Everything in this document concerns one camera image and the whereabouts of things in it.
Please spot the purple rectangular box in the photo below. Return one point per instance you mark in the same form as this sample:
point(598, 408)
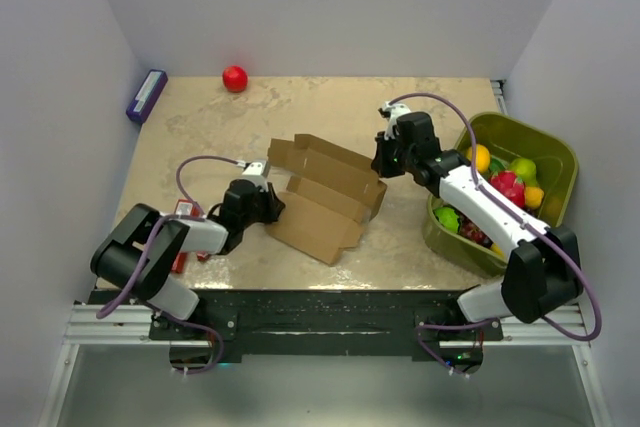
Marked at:
point(148, 93)

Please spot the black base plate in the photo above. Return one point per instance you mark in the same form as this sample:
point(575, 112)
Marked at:
point(402, 323)

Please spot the red rectangular packet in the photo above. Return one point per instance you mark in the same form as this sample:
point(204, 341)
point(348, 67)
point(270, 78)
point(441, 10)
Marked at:
point(186, 207)

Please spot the yellow toy mango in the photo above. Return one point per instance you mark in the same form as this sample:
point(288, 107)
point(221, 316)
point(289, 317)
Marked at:
point(495, 248)

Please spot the dark red toy grapes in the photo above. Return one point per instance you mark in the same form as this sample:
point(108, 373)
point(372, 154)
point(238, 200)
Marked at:
point(470, 231)

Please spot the red apple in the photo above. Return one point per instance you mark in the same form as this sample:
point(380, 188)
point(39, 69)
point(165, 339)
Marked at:
point(235, 79)

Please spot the bright green toy vegetable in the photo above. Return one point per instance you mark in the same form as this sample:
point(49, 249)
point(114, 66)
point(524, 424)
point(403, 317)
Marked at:
point(448, 218)

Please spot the green toy pear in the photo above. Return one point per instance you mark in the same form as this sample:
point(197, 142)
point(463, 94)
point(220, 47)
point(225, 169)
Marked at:
point(525, 169)

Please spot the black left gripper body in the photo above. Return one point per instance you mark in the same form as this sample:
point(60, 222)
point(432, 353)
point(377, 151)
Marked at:
point(262, 205)

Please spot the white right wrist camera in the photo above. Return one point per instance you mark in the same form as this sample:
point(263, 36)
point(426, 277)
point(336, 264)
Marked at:
point(392, 112)

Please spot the pink dragon fruit toy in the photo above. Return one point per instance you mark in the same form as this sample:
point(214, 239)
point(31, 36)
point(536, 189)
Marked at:
point(510, 186)

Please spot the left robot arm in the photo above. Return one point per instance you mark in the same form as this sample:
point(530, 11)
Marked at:
point(139, 253)

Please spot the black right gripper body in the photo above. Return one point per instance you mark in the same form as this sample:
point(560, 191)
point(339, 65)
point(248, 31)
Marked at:
point(394, 155)

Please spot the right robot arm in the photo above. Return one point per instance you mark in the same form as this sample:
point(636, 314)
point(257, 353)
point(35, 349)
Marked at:
point(539, 276)

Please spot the yellow toy lemon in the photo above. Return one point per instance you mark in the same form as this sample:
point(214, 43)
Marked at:
point(534, 197)

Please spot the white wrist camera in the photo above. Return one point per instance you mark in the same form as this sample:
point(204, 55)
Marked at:
point(258, 168)
point(392, 112)

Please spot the olive green plastic basket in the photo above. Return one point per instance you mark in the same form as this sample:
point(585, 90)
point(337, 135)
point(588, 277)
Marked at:
point(507, 139)

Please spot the orange toy fruit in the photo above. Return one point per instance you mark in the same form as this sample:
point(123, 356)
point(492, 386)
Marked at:
point(482, 157)

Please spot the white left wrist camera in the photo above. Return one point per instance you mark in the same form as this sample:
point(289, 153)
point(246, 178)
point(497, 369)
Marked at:
point(258, 168)

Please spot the brown cardboard box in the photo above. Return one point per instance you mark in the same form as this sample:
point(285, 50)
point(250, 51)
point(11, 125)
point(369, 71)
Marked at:
point(331, 196)

